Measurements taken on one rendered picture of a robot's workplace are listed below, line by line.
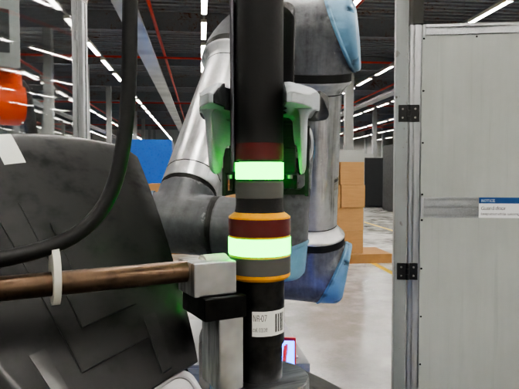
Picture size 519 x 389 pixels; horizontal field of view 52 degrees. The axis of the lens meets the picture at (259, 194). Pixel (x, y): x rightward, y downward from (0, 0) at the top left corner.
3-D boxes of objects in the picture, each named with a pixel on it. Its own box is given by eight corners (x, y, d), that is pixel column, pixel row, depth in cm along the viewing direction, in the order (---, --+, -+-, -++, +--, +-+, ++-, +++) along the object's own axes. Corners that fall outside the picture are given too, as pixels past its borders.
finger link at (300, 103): (334, 173, 33) (310, 174, 42) (334, 76, 33) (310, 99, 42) (283, 173, 33) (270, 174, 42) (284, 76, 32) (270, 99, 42)
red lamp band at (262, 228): (245, 239, 34) (245, 221, 34) (218, 233, 38) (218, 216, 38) (303, 235, 36) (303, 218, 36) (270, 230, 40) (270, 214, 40)
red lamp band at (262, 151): (249, 160, 35) (249, 141, 35) (227, 160, 38) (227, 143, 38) (293, 160, 36) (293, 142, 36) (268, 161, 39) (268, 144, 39)
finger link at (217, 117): (215, 173, 33) (257, 174, 42) (215, 77, 33) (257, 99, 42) (169, 173, 34) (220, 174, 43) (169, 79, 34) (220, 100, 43)
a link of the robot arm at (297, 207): (225, 267, 70) (229, 183, 69) (310, 275, 67) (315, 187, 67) (206, 277, 62) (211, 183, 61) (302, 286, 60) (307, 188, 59)
